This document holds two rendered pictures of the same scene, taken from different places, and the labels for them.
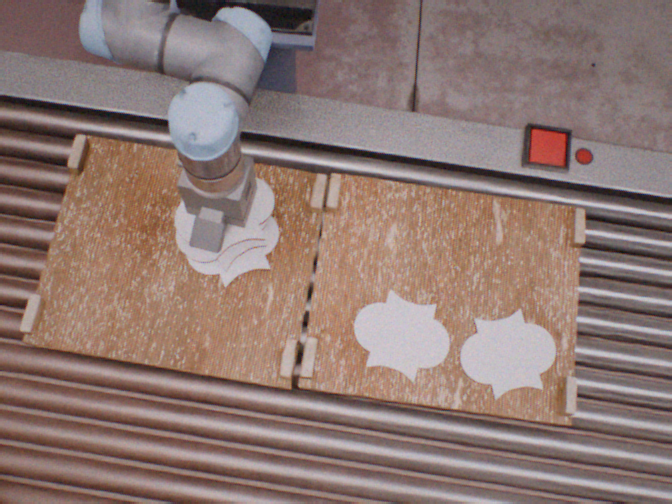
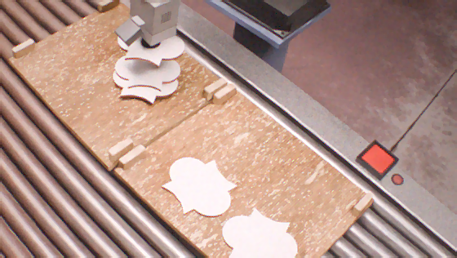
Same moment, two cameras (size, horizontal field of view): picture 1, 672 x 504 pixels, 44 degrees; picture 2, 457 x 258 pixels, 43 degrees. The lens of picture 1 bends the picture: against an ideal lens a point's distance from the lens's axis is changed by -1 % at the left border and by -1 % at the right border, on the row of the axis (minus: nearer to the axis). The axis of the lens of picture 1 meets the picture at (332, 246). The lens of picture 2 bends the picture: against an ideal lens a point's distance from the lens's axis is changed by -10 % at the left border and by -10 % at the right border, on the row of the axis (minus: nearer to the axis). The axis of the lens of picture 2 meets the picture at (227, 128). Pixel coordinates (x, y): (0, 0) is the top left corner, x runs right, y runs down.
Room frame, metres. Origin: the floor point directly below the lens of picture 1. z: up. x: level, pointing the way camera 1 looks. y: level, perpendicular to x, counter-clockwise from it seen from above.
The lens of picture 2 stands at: (-0.31, -0.53, 1.95)
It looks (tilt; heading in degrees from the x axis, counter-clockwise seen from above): 49 degrees down; 32
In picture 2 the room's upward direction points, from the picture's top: 12 degrees clockwise
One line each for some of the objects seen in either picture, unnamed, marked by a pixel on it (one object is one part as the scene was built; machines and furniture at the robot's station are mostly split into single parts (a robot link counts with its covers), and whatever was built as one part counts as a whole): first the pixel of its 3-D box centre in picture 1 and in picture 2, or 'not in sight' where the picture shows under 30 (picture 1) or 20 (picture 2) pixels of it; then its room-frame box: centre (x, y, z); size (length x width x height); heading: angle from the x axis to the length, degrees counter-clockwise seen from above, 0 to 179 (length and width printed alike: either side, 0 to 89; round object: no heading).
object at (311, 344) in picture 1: (309, 358); (132, 157); (0.23, 0.02, 0.95); 0.06 x 0.02 x 0.03; 178
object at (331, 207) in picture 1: (334, 193); (224, 94); (0.50, 0.01, 0.95); 0.06 x 0.02 x 0.03; 178
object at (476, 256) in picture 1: (445, 295); (248, 189); (0.36, -0.18, 0.93); 0.41 x 0.35 x 0.02; 88
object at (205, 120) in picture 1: (206, 130); not in sight; (0.42, 0.16, 1.30); 0.09 x 0.08 x 0.11; 170
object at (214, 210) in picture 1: (211, 199); (144, 11); (0.39, 0.17, 1.14); 0.12 x 0.09 x 0.16; 171
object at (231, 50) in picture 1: (219, 56); not in sight; (0.52, 0.16, 1.30); 0.11 x 0.11 x 0.08; 80
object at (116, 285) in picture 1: (181, 257); (113, 73); (0.37, 0.23, 0.93); 0.41 x 0.35 x 0.02; 87
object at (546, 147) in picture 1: (546, 148); (377, 160); (0.63, -0.34, 0.92); 0.06 x 0.06 x 0.01; 87
